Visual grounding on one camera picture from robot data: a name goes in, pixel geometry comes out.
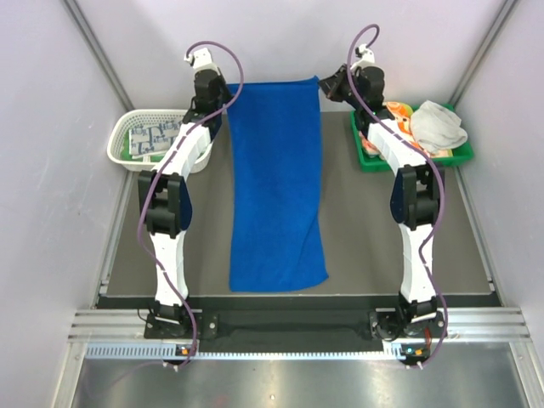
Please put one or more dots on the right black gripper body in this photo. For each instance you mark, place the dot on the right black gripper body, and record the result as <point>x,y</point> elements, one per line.
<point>347,95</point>

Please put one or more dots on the white slotted cable duct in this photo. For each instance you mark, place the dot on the white slotted cable duct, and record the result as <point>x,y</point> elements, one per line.
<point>180,351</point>

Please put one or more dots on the white grey patterned towel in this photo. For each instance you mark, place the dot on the white grey patterned towel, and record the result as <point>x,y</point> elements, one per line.
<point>436,128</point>

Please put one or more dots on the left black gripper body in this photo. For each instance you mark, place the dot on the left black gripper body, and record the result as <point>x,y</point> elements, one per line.
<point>223,94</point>

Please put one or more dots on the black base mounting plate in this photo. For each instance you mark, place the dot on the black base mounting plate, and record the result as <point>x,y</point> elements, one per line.
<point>387,325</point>

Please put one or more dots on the white perforated plastic basket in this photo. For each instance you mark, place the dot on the white perforated plastic basket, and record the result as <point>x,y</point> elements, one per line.
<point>189,153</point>

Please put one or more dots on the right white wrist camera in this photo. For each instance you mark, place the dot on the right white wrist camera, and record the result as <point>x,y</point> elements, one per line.
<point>365,57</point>

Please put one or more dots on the blue white patterned towel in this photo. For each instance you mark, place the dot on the blue white patterned towel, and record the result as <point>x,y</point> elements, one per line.
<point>152,138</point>

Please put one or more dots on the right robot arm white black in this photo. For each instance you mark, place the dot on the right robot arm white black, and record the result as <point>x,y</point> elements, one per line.
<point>415,201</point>

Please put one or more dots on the green microfiber towel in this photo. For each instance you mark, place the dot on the green microfiber towel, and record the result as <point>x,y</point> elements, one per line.
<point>126,156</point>

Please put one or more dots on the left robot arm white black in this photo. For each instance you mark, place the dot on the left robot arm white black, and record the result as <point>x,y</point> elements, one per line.
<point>165,207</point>

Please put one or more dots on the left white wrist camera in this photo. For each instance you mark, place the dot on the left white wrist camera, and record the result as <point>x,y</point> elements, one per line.
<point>201,60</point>

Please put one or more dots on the orange pink towel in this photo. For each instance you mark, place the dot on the orange pink towel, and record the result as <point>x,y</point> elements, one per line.
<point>402,115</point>

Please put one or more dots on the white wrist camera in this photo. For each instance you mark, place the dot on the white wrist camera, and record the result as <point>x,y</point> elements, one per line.
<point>365,57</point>
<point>201,60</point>

